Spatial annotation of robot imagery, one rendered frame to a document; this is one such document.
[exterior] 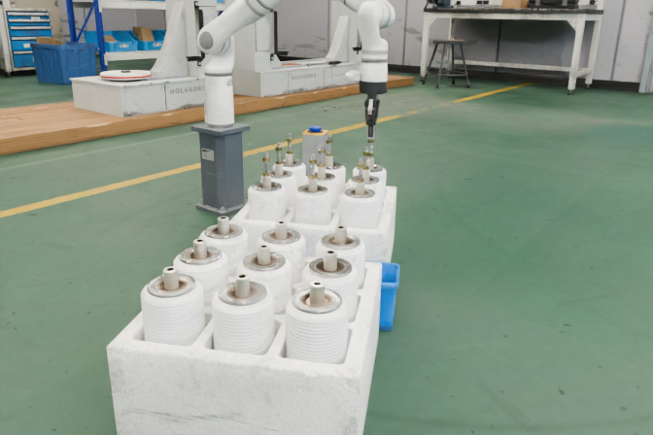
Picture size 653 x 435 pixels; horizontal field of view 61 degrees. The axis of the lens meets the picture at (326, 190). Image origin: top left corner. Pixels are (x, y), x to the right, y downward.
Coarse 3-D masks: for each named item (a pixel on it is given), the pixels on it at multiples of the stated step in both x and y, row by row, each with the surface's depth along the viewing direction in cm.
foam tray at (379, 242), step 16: (288, 208) 145; (384, 208) 146; (240, 224) 135; (256, 224) 134; (272, 224) 133; (288, 224) 134; (304, 224) 134; (336, 224) 134; (384, 224) 134; (256, 240) 135; (368, 240) 130; (384, 240) 129; (368, 256) 131; (384, 256) 130
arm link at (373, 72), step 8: (368, 64) 145; (376, 64) 145; (384, 64) 146; (352, 72) 149; (360, 72) 149; (368, 72) 146; (376, 72) 145; (384, 72) 146; (352, 80) 146; (360, 80) 149; (368, 80) 146; (376, 80) 146; (384, 80) 147
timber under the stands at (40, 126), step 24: (240, 96) 410; (288, 96) 418; (312, 96) 441; (336, 96) 466; (0, 120) 307; (24, 120) 308; (48, 120) 308; (72, 120) 309; (96, 120) 311; (120, 120) 312; (144, 120) 323; (168, 120) 337; (192, 120) 351; (0, 144) 263; (24, 144) 272; (48, 144) 281
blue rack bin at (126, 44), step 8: (88, 32) 597; (96, 32) 618; (104, 32) 626; (112, 32) 632; (120, 32) 623; (88, 40) 603; (96, 40) 594; (120, 40) 625; (128, 40) 617; (112, 48) 586; (120, 48) 594; (128, 48) 602; (136, 48) 609
